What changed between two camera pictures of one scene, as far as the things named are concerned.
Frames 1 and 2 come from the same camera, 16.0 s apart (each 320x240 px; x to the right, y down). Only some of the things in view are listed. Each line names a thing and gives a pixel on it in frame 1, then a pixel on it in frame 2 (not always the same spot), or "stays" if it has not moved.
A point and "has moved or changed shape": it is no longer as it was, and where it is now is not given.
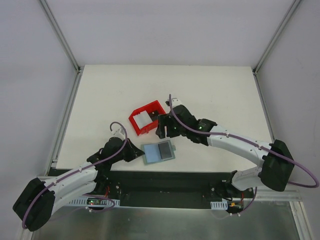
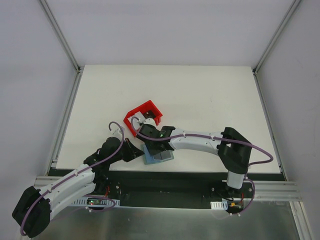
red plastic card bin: (154, 106) has moved or changed shape
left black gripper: (130, 151) stays
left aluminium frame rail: (25, 234) stays
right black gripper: (165, 125) -> (155, 146)
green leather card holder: (158, 152) stays
